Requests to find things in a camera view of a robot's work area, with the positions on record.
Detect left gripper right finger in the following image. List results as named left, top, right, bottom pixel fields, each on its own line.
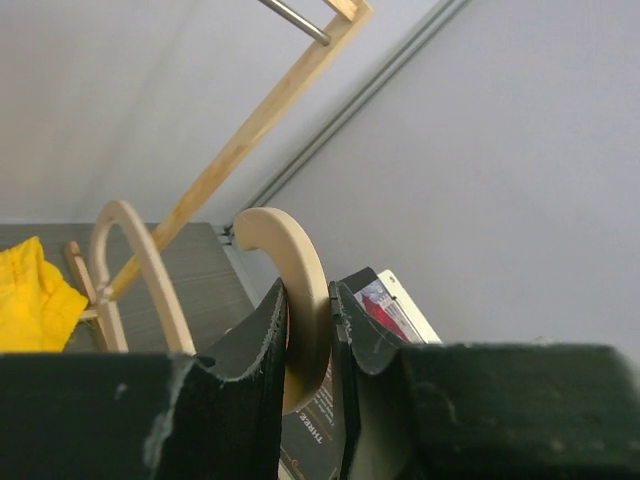
left=329, top=283, right=639, bottom=479

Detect white two-tier shelf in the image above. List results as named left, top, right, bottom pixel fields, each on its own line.
left=378, top=269, right=442, bottom=343

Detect illustrated red castle book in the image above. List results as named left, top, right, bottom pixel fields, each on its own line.
left=355, top=280, right=423, bottom=343

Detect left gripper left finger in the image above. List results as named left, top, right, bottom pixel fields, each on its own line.
left=1, top=282, right=288, bottom=479

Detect yellow shorts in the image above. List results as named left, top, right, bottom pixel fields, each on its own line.
left=1, top=236, right=89, bottom=353

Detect black hardcover book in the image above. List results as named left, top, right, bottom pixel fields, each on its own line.
left=278, top=366, right=338, bottom=480

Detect white wooden hanger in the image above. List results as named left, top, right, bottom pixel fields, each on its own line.
left=89, top=201, right=331, bottom=414

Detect wooden clothes rack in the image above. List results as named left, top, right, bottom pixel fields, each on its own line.
left=62, top=0, right=375, bottom=351

